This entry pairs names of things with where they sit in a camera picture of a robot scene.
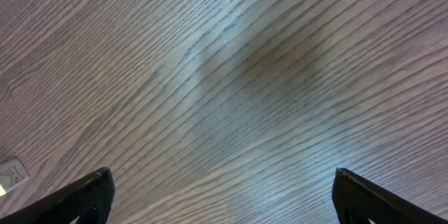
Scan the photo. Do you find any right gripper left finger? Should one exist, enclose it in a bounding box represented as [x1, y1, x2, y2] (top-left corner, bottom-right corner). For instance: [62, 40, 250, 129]
[1, 167, 116, 224]

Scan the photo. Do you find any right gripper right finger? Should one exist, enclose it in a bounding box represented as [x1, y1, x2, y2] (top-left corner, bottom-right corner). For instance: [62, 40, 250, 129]
[332, 168, 447, 224]

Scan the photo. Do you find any yellow block right row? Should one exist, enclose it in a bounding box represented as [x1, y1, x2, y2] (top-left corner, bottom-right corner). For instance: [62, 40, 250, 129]
[0, 159, 30, 196]

